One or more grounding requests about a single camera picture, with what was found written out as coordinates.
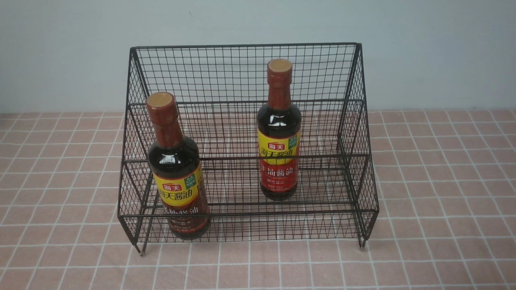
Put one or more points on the black wire mesh shelf rack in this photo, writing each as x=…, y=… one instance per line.
x=219, y=90

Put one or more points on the soy sauce bottle brown label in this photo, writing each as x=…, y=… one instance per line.
x=175, y=162

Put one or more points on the soy sauce bottle red label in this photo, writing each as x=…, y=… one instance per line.
x=279, y=134

